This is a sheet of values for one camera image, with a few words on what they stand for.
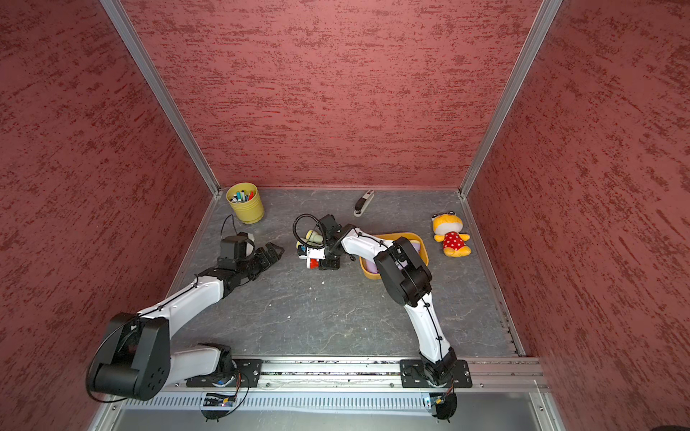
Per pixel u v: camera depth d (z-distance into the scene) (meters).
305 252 0.85
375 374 0.76
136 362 0.41
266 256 0.79
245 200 1.05
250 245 0.74
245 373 0.72
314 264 0.94
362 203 1.11
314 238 0.98
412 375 0.74
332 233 0.79
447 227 1.01
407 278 0.56
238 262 0.71
